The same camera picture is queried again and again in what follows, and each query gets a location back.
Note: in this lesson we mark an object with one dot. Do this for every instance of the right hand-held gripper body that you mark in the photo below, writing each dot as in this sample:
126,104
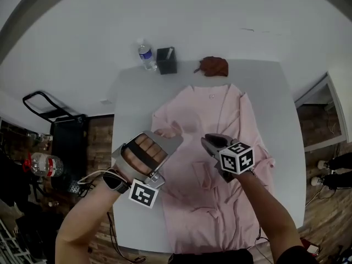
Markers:
236,161

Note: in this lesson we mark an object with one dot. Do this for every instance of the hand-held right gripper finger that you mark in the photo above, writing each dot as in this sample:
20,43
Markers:
220,140
209,148

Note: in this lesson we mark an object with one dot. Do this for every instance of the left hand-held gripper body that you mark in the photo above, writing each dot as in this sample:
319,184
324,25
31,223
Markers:
148,175

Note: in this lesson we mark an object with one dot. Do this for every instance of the pink robe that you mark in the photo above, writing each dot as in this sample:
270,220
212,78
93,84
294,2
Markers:
220,175

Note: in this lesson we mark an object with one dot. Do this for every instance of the person's right forearm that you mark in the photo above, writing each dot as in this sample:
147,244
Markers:
264,210

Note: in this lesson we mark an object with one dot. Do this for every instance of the person's left forearm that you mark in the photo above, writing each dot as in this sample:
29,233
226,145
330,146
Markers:
82,224

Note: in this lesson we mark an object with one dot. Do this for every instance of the person's left hand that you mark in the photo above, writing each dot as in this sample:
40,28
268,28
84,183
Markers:
149,147

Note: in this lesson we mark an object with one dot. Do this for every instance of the black wrist watch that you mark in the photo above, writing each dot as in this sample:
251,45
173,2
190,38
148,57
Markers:
115,183

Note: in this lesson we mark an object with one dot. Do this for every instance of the brown leather pouch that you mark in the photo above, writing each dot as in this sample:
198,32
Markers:
214,66

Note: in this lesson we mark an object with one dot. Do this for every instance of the black hand cart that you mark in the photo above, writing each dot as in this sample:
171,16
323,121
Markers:
68,147

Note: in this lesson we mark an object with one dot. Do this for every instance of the black square holder box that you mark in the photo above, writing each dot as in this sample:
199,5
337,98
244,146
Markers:
167,62

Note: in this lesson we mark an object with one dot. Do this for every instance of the person's black clothing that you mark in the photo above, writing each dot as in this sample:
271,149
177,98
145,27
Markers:
211,257

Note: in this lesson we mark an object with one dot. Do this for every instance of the large clear water jug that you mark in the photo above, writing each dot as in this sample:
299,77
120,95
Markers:
45,165

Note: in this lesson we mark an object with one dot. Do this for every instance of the white side table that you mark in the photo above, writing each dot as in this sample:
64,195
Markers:
332,111

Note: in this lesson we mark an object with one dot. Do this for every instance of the small clear water bottle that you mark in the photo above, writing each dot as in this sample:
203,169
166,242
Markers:
145,55

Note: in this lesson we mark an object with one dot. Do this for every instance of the clear empty bottle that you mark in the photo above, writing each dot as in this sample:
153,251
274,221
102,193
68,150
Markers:
38,139

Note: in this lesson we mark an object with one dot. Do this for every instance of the white metal rack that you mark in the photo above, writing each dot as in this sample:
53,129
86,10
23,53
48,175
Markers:
9,246

